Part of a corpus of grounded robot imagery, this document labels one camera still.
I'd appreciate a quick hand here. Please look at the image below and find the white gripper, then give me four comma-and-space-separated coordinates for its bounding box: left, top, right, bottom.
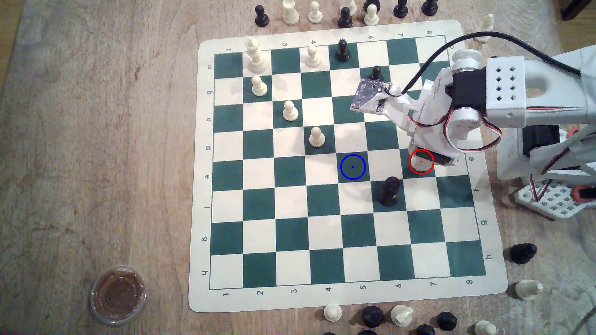
406, 69, 466, 169

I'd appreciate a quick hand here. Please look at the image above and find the large black chess piece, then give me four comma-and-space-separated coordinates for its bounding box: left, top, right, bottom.
377, 177, 402, 208

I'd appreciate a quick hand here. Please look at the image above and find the white bishop piece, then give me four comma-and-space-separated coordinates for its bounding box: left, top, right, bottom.
474, 13, 495, 44

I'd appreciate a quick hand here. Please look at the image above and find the black knight piece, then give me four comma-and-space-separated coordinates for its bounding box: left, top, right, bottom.
505, 243, 537, 265

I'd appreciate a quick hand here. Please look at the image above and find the white rook piece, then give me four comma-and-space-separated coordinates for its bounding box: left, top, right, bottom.
282, 0, 300, 25

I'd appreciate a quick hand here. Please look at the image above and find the dark wooden furniture piece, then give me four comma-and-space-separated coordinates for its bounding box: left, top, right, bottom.
560, 0, 596, 21

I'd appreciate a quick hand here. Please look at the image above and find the tall white king piece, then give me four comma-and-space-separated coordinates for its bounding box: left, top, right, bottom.
245, 37, 269, 74

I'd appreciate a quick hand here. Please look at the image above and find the white knight piece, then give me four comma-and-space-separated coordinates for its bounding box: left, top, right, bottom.
390, 304, 414, 327

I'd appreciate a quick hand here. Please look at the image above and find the orange clamp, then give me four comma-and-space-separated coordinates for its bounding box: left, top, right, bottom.
572, 185, 596, 203

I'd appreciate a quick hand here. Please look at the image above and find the green and white chessboard mat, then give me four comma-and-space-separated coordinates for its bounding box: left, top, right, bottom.
188, 20, 509, 313

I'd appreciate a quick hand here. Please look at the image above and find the clear lidded plastic cup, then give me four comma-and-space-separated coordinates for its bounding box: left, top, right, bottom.
90, 265, 149, 325

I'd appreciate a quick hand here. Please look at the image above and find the camera circuit board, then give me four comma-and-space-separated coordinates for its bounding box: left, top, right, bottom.
350, 78, 396, 114

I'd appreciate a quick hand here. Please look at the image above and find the black camera cable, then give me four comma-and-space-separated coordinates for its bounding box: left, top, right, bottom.
401, 32, 585, 96

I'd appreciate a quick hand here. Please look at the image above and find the white grid base plate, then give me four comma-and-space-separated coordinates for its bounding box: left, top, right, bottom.
514, 179, 596, 220

